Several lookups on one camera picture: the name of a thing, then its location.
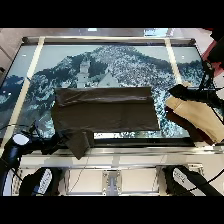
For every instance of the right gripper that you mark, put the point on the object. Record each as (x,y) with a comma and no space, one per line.
(183,92)

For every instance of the dark green shirt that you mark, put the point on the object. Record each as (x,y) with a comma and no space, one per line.
(106,110)

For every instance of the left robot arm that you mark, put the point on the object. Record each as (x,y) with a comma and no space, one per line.
(11,153)

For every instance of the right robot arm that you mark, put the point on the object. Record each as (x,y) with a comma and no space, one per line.
(186,181)

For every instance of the cream garment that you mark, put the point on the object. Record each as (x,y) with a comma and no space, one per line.
(200,115)

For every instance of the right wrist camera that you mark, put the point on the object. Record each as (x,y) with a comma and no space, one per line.
(208,68)

